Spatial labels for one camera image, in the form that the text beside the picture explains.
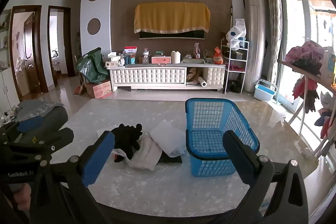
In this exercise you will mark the blue and white bucket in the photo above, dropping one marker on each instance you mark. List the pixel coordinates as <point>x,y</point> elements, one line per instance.
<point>265,91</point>

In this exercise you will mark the brown dustpan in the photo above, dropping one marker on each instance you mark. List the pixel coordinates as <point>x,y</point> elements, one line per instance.
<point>78,89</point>

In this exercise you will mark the green shopping bag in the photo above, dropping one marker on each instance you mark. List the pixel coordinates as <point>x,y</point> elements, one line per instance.
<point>92,66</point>

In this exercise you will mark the white paper roll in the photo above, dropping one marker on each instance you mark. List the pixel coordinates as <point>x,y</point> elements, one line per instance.
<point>202,82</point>

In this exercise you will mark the patterned beige curtain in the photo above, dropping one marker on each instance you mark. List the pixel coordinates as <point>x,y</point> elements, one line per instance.
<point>271,24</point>

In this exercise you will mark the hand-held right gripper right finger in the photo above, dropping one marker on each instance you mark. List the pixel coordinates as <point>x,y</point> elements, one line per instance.
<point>237,157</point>

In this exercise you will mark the white and blue plastic bags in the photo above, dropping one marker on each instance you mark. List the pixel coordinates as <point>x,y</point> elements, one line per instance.
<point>236,33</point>

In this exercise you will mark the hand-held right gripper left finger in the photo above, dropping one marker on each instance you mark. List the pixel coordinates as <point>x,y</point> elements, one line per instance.
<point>97,158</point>

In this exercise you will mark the brown round wall disc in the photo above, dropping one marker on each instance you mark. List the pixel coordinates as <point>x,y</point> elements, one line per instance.
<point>94,26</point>

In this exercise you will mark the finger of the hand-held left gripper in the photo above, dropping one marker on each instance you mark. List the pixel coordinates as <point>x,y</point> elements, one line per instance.
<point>60,136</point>
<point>29,124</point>

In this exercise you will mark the red and white snack bag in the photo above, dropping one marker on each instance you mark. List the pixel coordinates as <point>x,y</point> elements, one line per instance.
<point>130,50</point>

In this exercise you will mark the white wall cabinet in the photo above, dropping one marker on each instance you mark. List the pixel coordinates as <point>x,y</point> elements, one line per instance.
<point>5,87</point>

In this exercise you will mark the white metal shelf rack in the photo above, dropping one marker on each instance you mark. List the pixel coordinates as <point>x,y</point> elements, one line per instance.
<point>236,66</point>

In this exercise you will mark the brown wooden doorway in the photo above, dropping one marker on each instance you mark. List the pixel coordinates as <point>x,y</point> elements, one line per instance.
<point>67,43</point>

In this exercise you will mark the dark grey chair back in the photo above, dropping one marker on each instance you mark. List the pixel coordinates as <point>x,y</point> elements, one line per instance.
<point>56,119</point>

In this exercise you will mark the blue plastic basket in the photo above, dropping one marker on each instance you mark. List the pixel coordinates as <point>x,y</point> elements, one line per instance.
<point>220,134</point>

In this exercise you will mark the white tufted television cabinet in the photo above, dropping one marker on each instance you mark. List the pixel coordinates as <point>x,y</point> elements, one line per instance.
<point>147,75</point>

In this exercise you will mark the white standing air conditioner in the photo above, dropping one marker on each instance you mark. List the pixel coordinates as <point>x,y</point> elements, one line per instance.
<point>255,43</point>

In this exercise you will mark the red hanging garment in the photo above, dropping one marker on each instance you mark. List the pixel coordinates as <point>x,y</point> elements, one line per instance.
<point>305,92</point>

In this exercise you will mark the grey flat tray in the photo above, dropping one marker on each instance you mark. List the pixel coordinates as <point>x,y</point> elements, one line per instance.
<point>192,60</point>

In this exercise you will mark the brown wooden door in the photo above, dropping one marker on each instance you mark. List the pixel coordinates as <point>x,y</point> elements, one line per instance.
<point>29,50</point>

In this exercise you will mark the clear gift bag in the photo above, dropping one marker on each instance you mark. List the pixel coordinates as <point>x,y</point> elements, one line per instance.
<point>197,50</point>

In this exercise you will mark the pink clothes pile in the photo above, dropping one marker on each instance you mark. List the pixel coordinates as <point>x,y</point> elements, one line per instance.
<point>305,56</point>

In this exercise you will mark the mixed hanging clothes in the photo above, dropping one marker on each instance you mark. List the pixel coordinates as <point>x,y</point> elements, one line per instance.
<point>326,116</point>

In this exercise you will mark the black television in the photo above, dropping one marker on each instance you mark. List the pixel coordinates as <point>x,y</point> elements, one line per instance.
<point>170,35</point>

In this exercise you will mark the grey patterned cloth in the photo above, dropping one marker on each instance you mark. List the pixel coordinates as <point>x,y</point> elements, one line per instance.
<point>39,109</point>

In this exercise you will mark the orange bag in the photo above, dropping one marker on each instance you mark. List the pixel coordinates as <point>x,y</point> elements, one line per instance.
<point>218,57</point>

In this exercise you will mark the wicker basket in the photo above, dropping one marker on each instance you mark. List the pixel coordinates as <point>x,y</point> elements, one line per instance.
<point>208,57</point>

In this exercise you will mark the black cloth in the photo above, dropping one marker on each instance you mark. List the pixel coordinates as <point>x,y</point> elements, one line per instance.
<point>172,159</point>

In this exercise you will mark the small white device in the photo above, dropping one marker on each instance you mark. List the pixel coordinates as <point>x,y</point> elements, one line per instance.
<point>306,153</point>

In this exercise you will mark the white and blue carton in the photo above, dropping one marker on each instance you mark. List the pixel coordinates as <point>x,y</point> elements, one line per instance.
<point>328,66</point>

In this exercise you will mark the pink storage box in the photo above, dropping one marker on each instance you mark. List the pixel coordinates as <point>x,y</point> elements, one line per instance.
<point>161,59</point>

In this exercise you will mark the black garment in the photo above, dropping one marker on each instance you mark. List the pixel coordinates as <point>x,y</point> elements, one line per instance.
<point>127,137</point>

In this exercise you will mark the white clothes drying rack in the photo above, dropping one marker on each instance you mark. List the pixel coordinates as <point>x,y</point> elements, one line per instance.
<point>302,108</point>

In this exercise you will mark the black bag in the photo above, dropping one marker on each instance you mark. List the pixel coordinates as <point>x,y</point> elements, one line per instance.
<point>233,86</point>

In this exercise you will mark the white tissue box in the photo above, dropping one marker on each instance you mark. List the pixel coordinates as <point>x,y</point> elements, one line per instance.
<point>113,57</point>

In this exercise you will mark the red printed cardboard box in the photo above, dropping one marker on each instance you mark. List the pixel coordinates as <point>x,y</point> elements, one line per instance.
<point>98,88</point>

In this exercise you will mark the white cloth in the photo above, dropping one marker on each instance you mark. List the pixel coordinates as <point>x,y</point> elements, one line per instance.
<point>147,154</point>
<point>168,138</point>

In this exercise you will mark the brown paper bag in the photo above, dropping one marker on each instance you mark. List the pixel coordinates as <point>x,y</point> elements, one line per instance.
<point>193,74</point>

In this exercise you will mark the glass sliding door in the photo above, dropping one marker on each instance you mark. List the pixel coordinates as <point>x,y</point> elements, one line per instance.
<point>296,43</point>

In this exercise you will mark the yellow television cover cloth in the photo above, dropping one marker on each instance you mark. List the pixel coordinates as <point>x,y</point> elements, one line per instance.
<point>172,16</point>

